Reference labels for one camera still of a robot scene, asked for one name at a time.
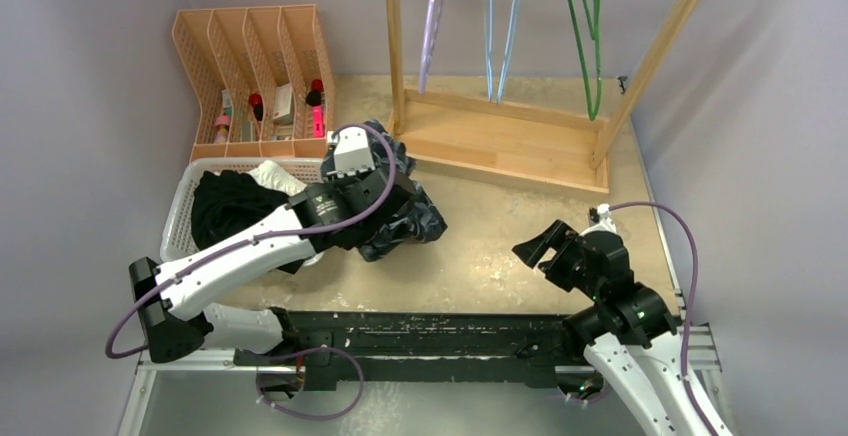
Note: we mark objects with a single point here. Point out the light blue hanger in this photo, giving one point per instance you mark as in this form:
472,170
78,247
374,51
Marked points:
488,17
508,48

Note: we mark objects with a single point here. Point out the pink highlighter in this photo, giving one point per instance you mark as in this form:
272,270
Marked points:
319,124

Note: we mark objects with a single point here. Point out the white small box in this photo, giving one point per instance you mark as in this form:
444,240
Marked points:
283,110

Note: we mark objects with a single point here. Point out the green hanger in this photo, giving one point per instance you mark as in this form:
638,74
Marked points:
585,17

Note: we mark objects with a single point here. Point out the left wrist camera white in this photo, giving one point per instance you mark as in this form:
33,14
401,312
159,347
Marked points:
350,152

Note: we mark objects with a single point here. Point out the white shorts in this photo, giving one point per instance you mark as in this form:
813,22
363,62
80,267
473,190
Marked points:
271,175

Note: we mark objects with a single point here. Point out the black patterned shorts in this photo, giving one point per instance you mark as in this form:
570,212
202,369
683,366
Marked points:
422,224

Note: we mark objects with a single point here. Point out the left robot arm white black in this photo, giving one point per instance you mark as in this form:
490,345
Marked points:
177,301

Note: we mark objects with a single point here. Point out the peach plastic file organizer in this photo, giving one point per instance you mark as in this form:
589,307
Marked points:
229,53

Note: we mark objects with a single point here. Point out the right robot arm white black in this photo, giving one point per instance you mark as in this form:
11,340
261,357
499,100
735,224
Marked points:
628,334

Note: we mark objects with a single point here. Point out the red black marker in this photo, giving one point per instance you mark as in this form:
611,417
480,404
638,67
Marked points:
255,103

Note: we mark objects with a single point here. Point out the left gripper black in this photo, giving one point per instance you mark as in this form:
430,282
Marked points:
341,183

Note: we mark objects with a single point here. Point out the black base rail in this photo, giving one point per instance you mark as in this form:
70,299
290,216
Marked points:
331,347

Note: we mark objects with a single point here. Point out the white plastic basket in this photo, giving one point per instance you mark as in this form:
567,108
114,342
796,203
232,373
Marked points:
177,241

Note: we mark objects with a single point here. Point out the plain black shorts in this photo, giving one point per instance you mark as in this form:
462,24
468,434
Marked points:
227,204

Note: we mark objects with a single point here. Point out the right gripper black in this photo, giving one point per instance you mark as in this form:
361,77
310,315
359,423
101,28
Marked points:
555,236

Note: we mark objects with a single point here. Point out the wooden clothes rack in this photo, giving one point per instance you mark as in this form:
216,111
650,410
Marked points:
555,148

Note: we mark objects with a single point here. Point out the lilac hanger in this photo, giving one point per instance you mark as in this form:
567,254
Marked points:
432,21

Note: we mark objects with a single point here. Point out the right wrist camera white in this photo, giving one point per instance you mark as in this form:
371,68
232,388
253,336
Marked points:
600,219

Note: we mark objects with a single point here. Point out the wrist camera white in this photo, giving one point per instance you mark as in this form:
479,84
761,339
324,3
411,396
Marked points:
350,152
600,219

